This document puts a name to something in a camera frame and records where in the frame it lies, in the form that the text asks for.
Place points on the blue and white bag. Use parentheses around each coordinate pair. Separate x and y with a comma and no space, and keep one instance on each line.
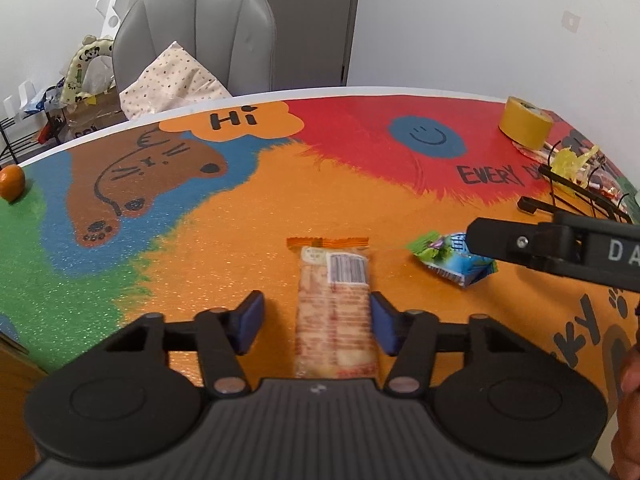
(50,97)

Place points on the colourful cartoon table mat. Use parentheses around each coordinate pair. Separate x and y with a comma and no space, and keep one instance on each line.
(350,185)

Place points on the person's right hand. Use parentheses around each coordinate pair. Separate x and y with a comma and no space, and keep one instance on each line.
(631,425)

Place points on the grey chair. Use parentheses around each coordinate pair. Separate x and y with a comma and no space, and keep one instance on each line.
(200,35)

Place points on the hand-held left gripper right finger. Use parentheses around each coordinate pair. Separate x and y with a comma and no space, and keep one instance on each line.
(385,322)

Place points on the grey interior door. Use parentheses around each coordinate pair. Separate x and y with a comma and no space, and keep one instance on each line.
(310,20)

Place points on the orange-ended cracker packet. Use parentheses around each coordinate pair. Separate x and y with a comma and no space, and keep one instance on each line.
(335,320)

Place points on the dotted cream pillow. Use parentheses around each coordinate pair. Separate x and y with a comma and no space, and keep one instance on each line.
(172,85)

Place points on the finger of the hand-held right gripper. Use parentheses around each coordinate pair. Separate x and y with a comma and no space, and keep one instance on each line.
(505,240)

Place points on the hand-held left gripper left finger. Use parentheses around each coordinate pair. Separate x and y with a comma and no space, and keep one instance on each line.
(248,322)

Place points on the yellow tape roll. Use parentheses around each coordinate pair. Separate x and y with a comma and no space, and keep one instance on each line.
(525,122)

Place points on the blue and green snack packet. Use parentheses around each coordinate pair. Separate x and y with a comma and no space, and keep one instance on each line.
(450,260)

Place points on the white plastic holder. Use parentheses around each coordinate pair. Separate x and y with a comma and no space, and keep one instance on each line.
(17,100)

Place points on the red item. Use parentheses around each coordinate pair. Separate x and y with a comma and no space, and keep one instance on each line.
(47,130)

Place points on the black shoe rack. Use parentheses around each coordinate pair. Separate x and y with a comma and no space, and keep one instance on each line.
(15,140)

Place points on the small packets in rack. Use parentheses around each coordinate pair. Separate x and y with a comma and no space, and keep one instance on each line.
(610,185)

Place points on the tangerine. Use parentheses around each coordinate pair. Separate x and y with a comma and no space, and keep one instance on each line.
(10,183)

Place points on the yellow candy wrappers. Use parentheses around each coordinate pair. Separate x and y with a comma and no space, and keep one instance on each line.
(575,162)

